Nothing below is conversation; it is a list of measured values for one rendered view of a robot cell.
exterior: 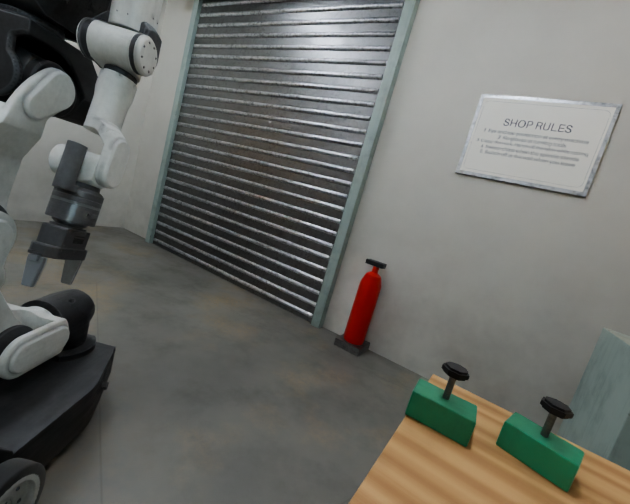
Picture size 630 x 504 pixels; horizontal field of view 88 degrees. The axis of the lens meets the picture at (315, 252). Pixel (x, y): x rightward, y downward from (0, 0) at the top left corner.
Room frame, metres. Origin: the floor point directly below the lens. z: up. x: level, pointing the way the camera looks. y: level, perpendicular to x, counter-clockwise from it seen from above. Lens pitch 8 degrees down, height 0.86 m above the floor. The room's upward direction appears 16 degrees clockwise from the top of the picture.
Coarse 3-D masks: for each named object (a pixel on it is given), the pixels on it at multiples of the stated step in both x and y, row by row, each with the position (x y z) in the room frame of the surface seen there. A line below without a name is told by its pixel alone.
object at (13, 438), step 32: (64, 352) 0.94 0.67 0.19; (96, 352) 1.02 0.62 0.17; (0, 384) 0.77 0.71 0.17; (32, 384) 0.80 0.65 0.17; (64, 384) 0.84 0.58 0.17; (96, 384) 0.87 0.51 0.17; (0, 416) 0.68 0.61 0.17; (32, 416) 0.71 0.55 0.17; (64, 416) 0.75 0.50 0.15; (0, 448) 0.59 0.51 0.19; (32, 448) 0.66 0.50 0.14
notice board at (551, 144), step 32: (512, 96) 1.95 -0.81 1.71; (480, 128) 2.00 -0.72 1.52; (512, 128) 1.92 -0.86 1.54; (544, 128) 1.85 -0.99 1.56; (576, 128) 1.79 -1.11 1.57; (608, 128) 1.73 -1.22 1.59; (480, 160) 1.97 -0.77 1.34; (512, 160) 1.90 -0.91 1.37; (544, 160) 1.83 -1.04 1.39; (576, 160) 1.76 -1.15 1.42; (576, 192) 1.74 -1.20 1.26
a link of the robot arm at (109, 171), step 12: (96, 120) 0.69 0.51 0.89; (96, 132) 0.72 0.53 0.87; (108, 132) 0.69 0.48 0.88; (120, 132) 0.72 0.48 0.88; (108, 144) 0.68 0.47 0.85; (120, 144) 0.70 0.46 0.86; (108, 156) 0.68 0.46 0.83; (120, 156) 0.71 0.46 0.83; (96, 168) 0.67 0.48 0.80; (108, 168) 0.68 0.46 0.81; (120, 168) 0.72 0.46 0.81; (96, 180) 0.68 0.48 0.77; (108, 180) 0.68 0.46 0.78; (120, 180) 0.72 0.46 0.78
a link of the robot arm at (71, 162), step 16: (64, 144) 0.69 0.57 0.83; (80, 144) 0.64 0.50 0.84; (64, 160) 0.63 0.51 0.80; (80, 160) 0.65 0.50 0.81; (96, 160) 0.68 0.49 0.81; (64, 176) 0.63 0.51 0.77; (80, 176) 0.66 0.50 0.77; (64, 192) 0.64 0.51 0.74; (80, 192) 0.65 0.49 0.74; (96, 192) 0.69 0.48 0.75
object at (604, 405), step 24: (600, 336) 1.19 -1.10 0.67; (624, 336) 1.11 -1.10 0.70; (600, 360) 1.11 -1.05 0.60; (624, 360) 0.95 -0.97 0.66; (600, 384) 1.03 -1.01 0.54; (624, 384) 0.89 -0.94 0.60; (576, 408) 1.13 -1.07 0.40; (600, 408) 0.96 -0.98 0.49; (624, 408) 0.84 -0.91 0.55; (576, 432) 1.05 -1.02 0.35; (600, 432) 0.90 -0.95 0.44; (624, 432) 0.81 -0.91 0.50; (600, 456) 0.85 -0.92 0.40; (624, 456) 0.80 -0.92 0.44
